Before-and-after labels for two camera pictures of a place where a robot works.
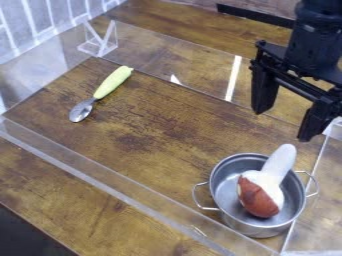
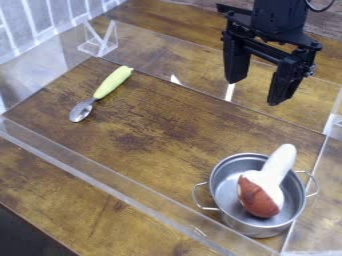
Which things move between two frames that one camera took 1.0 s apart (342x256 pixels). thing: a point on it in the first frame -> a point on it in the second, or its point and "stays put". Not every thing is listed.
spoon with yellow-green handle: [83, 109] stays put
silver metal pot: [218, 195] stays put
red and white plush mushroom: [260, 187] stays put
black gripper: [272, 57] -> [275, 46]
